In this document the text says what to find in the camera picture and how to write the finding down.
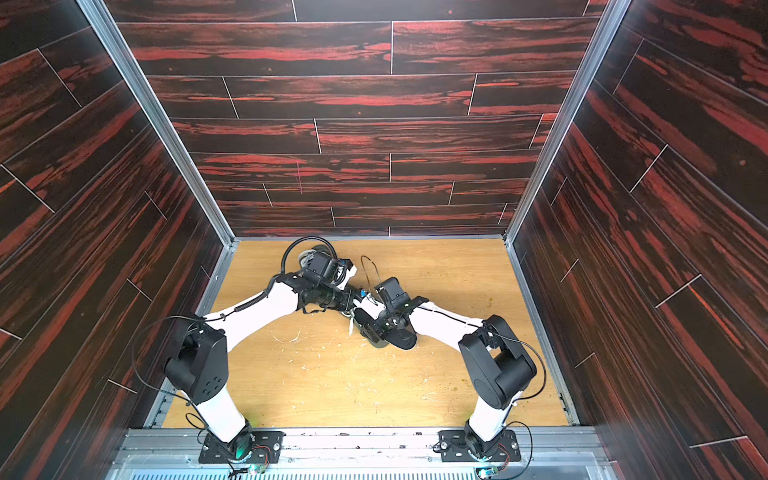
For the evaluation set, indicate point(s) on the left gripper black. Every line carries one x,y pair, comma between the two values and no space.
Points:
346,305

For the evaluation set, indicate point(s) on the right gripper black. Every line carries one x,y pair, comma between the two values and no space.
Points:
372,320

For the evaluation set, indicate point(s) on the black insole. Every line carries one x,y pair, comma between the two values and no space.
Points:
389,329

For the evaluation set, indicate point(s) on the green shoe white laces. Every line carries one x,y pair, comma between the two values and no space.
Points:
306,256
366,318

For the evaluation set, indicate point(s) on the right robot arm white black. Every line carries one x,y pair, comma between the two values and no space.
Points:
499,367

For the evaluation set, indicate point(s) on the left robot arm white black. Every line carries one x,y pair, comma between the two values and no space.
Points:
198,362

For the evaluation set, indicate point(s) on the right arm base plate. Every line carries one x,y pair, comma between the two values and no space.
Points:
460,445

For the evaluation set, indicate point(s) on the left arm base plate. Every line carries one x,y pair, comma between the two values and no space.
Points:
252,447

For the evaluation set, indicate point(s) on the aluminium front rail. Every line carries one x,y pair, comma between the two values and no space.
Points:
368,453

